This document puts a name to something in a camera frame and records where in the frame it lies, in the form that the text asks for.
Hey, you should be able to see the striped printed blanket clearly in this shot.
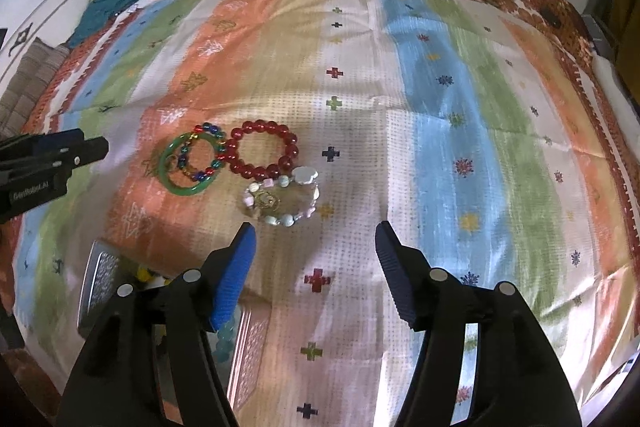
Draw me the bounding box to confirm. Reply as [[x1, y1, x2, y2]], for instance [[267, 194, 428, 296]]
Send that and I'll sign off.
[[10, 0, 632, 427]]

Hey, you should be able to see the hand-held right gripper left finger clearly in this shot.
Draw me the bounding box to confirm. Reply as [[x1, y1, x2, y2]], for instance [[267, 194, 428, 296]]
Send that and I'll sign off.
[[56, 222, 258, 427]]

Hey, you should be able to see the red bead bracelet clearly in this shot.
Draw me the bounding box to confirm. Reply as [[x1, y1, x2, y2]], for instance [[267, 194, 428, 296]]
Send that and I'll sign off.
[[223, 119, 300, 180]]

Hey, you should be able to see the green jade bangle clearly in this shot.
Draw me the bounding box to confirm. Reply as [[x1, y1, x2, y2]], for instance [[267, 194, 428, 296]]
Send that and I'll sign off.
[[161, 132, 224, 196]]

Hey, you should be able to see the silver patterned jewelry box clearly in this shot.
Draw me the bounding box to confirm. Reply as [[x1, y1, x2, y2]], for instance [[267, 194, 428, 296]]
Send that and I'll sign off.
[[77, 239, 275, 427]]

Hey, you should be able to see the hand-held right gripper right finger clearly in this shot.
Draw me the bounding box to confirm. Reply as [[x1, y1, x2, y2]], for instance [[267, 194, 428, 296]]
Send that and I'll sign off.
[[375, 221, 583, 427]]

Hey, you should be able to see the grey woven cushion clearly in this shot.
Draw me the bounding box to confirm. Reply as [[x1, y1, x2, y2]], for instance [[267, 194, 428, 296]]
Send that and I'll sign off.
[[0, 38, 71, 138]]

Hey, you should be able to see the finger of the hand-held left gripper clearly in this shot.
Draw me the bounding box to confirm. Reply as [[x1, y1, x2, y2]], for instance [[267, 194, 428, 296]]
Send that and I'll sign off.
[[0, 129, 110, 172]]

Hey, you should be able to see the light blue bead bracelet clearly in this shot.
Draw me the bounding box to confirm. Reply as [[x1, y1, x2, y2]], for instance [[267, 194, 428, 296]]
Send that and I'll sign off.
[[215, 316, 242, 368]]

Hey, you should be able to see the white pastel bead bracelet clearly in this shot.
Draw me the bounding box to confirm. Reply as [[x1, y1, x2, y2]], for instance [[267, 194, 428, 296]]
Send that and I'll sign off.
[[243, 166, 321, 229]]

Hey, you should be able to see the multicolour bead bracelet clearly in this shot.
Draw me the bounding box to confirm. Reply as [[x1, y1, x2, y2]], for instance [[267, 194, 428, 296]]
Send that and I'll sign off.
[[177, 122, 226, 184]]

